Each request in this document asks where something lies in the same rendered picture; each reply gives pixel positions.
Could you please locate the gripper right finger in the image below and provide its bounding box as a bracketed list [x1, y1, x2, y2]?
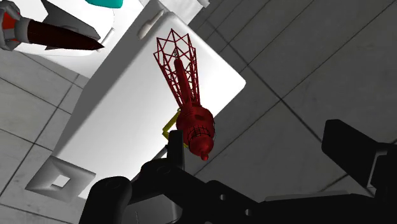
[321, 118, 397, 200]

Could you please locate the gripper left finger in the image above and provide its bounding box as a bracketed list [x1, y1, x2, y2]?
[78, 130, 259, 224]

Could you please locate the red toy with lattice cage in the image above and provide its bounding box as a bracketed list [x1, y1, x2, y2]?
[153, 28, 216, 162]

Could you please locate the toy rocket with dark red nose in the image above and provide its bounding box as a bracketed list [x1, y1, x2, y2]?
[0, 0, 106, 52]

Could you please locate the teal rounded object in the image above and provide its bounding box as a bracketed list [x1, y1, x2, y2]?
[85, 0, 124, 9]

